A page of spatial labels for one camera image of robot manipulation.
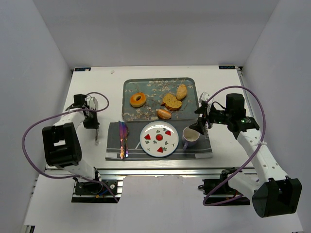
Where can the lavender mug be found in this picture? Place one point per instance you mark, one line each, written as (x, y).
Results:
(189, 137)

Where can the blue table label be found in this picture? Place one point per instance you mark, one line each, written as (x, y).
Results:
(82, 69)
(226, 67)

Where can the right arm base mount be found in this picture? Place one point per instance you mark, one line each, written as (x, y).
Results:
(225, 195)

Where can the glazed donut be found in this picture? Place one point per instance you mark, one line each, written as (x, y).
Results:
(137, 100)

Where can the iridescent knife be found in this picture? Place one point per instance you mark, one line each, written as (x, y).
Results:
(122, 152)

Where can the left blue table label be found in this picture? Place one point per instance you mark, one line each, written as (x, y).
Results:
(82, 69)

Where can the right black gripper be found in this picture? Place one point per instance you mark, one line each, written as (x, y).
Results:
(204, 117)

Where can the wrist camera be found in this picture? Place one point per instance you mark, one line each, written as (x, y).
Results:
(90, 102)
(204, 97)

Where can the right blue table label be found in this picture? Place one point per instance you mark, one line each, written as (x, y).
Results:
(226, 67)

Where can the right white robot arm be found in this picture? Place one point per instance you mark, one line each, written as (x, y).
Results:
(274, 193)

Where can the metal tongs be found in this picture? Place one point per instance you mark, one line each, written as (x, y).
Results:
(96, 130)

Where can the grey striped placemat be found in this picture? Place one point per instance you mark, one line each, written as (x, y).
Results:
(202, 148)

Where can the sliced bread loaf piece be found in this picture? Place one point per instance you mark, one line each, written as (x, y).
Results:
(171, 102)

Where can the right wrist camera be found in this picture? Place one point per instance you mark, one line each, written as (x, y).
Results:
(204, 97)

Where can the white strawberry plate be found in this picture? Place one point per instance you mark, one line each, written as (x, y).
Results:
(159, 139)

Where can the small round bun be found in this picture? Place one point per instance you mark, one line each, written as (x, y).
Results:
(163, 114)

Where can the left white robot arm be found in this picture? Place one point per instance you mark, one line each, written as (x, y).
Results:
(61, 144)

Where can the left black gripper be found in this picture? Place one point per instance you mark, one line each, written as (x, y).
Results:
(91, 122)

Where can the floral teal tray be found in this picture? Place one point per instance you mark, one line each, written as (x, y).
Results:
(155, 90)

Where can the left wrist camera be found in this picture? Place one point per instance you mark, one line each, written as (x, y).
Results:
(90, 102)

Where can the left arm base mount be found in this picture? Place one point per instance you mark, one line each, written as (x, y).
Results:
(89, 192)

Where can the croissant roll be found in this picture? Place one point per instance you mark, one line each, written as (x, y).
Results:
(181, 92)

